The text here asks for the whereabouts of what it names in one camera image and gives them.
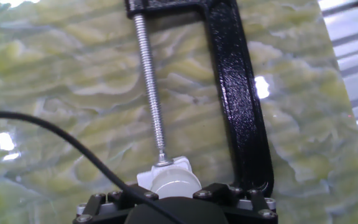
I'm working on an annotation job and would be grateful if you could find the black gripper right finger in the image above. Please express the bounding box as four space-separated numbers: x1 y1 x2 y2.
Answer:
192 182 278 224

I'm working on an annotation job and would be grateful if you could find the black C-clamp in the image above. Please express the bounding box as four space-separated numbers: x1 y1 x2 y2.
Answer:
124 0 275 198

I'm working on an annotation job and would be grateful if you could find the white lamp socket adapter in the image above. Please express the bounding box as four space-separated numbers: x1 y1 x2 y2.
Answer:
136 155 194 191

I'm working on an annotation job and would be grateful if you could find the white light bulb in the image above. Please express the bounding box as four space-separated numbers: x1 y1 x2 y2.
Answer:
150 167 203 200

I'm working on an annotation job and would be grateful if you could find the green marble pattern mat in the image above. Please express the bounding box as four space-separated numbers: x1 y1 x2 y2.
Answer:
0 0 358 224

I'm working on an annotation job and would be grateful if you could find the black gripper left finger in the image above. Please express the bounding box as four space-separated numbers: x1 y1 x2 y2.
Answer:
73 184 160 224

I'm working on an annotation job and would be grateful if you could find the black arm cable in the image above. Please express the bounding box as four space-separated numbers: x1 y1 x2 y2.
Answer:
0 111 186 224

